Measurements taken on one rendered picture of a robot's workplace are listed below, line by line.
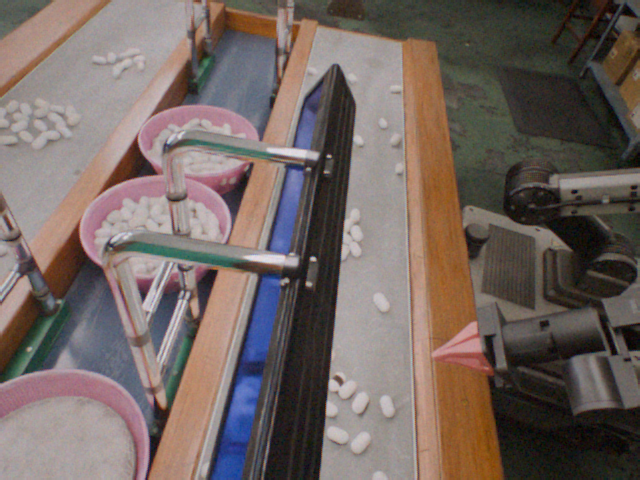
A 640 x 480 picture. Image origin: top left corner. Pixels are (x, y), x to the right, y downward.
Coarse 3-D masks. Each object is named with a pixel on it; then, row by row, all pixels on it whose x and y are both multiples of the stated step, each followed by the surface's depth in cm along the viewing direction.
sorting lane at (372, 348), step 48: (336, 48) 151; (384, 48) 156; (384, 96) 134; (288, 144) 112; (384, 144) 118; (384, 192) 105; (384, 240) 94; (384, 288) 86; (240, 336) 75; (336, 336) 77; (384, 336) 79; (384, 384) 73; (384, 432) 68
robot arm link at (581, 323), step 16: (560, 320) 54; (576, 320) 53; (592, 320) 53; (560, 336) 54; (576, 336) 53; (592, 336) 52; (608, 336) 53; (560, 352) 54; (576, 352) 53; (592, 352) 53; (608, 352) 51
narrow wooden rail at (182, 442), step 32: (288, 64) 134; (288, 96) 122; (288, 128) 113; (256, 192) 95; (256, 224) 89; (224, 288) 78; (224, 320) 74; (192, 352) 69; (224, 352) 70; (192, 384) 66; (192, 416) 63; (160, 448) 60; (192, 448) 60
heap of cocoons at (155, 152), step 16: (176, 128) 110; (192, 128) 112; (208, 128) 113; (224, 128) 113; (160, 144) 106; (160, 160) 101; (192, 160) 104; (208, 160) 105; (224, 160) 106; (240, 160) 108
